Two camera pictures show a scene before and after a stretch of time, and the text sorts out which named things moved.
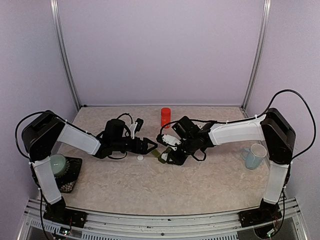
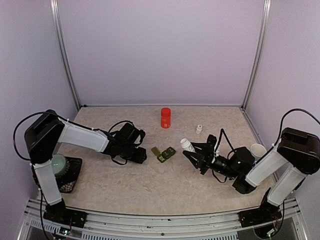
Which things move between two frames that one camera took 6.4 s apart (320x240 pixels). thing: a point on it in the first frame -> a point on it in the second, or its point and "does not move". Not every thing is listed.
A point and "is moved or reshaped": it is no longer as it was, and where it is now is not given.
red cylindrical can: [165, 116] does not move
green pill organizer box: [156, 154] does not move
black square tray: [66, 181] does not move
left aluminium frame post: [54, 6] does not move
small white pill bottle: [171, 140] is moved or reshaped
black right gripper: [177, 160] -> [201, 163]
